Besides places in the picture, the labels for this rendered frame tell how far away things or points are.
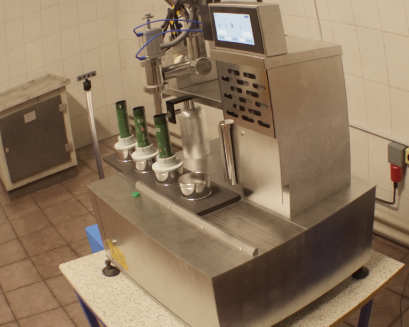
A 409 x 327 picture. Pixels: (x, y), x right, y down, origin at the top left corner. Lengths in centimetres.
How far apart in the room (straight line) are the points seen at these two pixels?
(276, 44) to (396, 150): 167
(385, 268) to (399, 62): 136
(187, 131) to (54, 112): 278
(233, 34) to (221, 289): 48
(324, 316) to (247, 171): 42
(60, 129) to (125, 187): 286
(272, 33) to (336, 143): 31
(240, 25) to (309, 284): 57
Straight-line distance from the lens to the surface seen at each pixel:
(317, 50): 109
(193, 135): 146
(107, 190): 139
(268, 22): 100
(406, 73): 251
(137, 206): 127
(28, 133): 413
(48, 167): 425
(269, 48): 100
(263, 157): 110
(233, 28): 105
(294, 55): 104
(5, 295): 299
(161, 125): 128
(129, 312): 136
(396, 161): 263
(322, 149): 115
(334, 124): 116
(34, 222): 377
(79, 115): 500
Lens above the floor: 156
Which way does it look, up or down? 21 degrees down
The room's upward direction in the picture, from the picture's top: 8 degrees counter-clockwise
